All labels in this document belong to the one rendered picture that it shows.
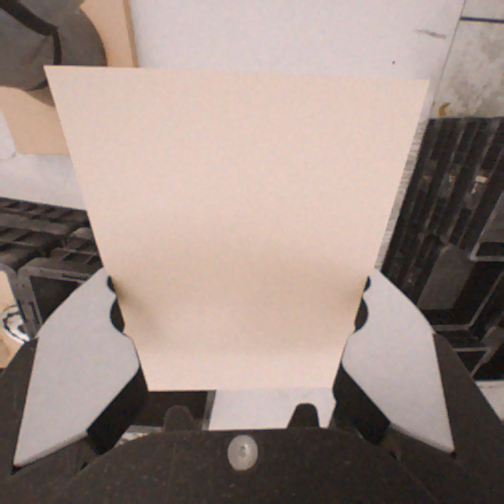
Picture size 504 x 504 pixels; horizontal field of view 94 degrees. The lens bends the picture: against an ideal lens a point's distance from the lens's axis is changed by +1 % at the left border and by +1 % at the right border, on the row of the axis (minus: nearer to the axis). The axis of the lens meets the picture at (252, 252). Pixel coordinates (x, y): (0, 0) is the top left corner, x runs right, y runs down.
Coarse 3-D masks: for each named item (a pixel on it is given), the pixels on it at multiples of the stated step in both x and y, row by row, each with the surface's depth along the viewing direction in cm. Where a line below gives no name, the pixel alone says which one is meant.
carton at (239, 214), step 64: (64, 128) 8; (128, 128) 8; (192, 128) 8; (256, 128) 8; (320, 128) 8; (384, 128) 8; (128, 192) 9; (192, 192) 9; (256, 192) 9; (320, 192) 9; (384, 192) 9; (128, 256) 10; (192, 256) 10; (256, 256) 10; (320, 256) 11; (128, 320) 12; (192, 320) 12; (256, 320) 12; (320, 320) 12; (192, 384) 15; (256, 384) 15; (320, 384) 15
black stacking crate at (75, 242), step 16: (80, 240) 41; (64, 256) 36; (80, 256) 38; (96, 256) 38; (48, 288) 37; (64, 288) 41; (48, 304) 37; (160, 400) 56; (176, 400) 57; (192, 400) 58; (144, 416) 53; (160, 416) 53; (192, 416) 55
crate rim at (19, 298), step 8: (0, 256) 32; (8, 256) 33; (16, 256) 33; (0, 264) 31; (8, 264) 32; (16, 264) 33; (24, 264) 34; (8, 272) 32; (16, 272) 32; (8, 280) 33; (16, 280) 33; (16, 288) 33; (16, 296) 34; (16, 304) 35; (24, 304) 35; (24, 312) 35; (24, 320) 36; (24, 328) 37; (32, 328) 37; (32, 336) 38
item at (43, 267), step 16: (32, 272) 32; (48, 272) 32; (64, 272) 32; (80, 272) 33; (96, 272) 33; (32, 288) 33; (32, 304) 35; (32, 320) 36; (208, 400) 47; (208, 416) 50
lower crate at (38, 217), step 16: (0, 208) 45; (16, 208) 47; (32, 208) 48; (48, 208) 50; (64, 208) 50; (16, 224) 40; (32, 224) 41; (48, 224) 42; (64, 224) 45; (80, 224) 47
